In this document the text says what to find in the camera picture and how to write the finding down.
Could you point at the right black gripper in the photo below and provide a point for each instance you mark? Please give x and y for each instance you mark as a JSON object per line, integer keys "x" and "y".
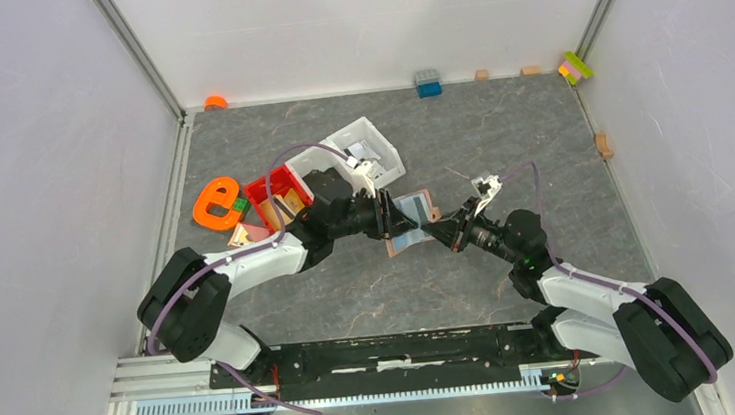
{"x": 449, "y": 230}

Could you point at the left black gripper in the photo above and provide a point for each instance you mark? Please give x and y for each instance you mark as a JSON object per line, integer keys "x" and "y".
{"x": 388, "y": 218}

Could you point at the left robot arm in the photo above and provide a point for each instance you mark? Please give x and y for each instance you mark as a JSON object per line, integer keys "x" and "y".
{"x": 183, "y": 310}

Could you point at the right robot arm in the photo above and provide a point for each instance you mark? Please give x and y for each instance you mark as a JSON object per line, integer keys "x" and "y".
{"x": 657, "y": 329}

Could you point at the pink square card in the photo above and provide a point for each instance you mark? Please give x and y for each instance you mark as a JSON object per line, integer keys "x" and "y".
{"x": 245, "y": 234}

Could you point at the black wallet in bin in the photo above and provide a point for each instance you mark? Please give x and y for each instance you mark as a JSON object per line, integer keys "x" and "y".
{"x": 327, "y": 185}

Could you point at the white far plastic bin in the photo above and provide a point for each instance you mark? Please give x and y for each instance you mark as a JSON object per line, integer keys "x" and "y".
{"x": 393, "y": 167}

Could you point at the white plastic bin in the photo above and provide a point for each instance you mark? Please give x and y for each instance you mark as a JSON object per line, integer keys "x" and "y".
{"x": 318, "y": 157}
{"x": 393, "y": 167}

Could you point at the white middle plastic bin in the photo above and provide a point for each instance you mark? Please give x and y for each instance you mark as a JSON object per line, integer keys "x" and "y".
{"x": 318, "y": 157}

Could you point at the tan item in red bin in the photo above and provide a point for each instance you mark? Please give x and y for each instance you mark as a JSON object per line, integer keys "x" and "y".
{"x": 282, "y": 207}

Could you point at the red plastic bin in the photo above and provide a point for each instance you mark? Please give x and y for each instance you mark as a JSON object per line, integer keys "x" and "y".
{"x": 282, "y": 179}

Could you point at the blue grey toy block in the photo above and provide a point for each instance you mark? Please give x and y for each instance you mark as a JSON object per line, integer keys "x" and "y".
{"x": 427, "y": 83}

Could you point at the small tan wooden block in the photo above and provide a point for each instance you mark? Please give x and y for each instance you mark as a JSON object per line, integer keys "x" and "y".
{"x": 481, "y": 75}

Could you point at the small green block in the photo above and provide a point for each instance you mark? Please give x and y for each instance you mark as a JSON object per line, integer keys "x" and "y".
{"x": 240, "y": 205}

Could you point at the curved wooden piece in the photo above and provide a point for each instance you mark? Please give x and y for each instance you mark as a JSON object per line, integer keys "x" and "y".
{"x": 602, "y": 146}

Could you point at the flat tan wooden block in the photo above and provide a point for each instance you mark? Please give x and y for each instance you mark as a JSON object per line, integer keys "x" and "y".
{"x": 530, "y": 70}

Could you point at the orange tape dispenser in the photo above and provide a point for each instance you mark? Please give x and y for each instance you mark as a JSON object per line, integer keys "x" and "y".
{"x": 212, "y": 210}

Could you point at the green pink toy block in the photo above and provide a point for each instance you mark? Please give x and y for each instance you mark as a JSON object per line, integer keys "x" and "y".
{"x": 573, "y": 69}

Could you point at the orange round cap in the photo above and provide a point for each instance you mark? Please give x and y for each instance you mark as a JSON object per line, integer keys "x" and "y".
{"x": 215, "y": 102}

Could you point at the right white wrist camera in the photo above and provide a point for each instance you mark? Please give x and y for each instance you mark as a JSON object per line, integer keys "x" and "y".
{"x": 487, "y": 188}

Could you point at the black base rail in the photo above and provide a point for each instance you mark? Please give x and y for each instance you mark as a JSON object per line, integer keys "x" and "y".
{"x": 424, "y": 360}

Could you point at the light blue cable comb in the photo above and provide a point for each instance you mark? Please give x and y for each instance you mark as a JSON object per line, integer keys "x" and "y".
{"x": 245, "y": 403}

